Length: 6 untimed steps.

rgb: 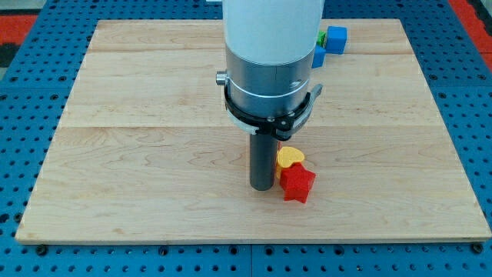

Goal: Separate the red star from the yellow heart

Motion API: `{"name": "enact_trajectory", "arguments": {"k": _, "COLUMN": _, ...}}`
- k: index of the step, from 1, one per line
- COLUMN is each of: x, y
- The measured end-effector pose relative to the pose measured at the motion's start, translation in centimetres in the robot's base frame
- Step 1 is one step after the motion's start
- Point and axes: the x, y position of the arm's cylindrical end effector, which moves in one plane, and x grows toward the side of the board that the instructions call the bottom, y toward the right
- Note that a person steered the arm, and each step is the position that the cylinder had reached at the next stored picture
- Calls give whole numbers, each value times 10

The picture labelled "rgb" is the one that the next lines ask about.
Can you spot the yellow heart block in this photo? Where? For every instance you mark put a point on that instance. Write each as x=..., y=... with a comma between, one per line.
x=286, y=157

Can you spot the red star block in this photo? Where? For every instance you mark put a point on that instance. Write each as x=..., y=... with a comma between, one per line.
x=297, y=182

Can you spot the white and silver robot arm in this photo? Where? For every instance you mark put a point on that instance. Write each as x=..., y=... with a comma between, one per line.
x=269, y=51

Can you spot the blue block behind arm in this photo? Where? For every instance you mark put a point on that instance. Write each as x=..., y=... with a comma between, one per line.
x=318, y=59

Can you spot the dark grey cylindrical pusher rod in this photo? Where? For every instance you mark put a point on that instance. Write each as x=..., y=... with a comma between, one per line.
x=263, y=154

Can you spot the light wooden board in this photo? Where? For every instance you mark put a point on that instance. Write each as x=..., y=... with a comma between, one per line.
x=144, y=153

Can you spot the green block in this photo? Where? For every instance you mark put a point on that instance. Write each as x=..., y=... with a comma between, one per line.
x=321, y=38

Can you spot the blue cube block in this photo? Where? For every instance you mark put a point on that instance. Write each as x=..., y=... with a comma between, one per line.
x=336, y=39

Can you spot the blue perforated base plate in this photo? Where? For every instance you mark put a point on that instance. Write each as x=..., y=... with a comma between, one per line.
x=36, y=87

